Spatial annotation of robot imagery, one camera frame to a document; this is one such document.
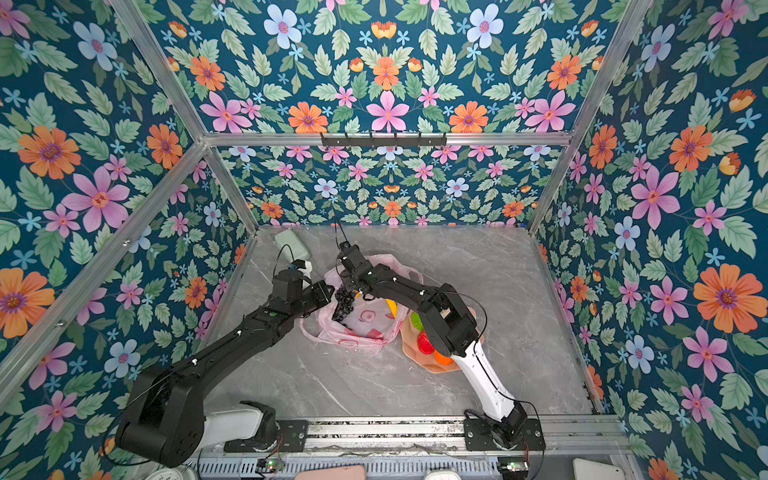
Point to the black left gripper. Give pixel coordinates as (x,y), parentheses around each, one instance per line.
(322,296)

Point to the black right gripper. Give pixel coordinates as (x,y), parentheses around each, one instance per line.
(345,276)

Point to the fake yellow banana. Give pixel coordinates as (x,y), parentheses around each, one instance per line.
(393,308)

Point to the pink plastic bag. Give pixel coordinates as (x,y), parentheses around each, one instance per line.
(369,328)

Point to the fake green lime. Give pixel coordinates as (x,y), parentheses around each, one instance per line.
(416,321)

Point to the pink scalloped bowl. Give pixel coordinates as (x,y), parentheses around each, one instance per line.
(416,349)

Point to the fake red strawberry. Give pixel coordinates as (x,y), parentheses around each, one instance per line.
(424,345)

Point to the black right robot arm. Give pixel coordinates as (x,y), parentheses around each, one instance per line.
(450,328)

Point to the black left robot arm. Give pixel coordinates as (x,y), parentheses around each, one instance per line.
(164,420)

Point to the fake dark grapes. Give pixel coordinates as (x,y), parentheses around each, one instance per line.
(345,299)

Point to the black hook rail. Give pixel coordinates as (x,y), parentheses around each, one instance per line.
(371,140)

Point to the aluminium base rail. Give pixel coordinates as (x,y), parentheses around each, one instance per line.
(566,434)

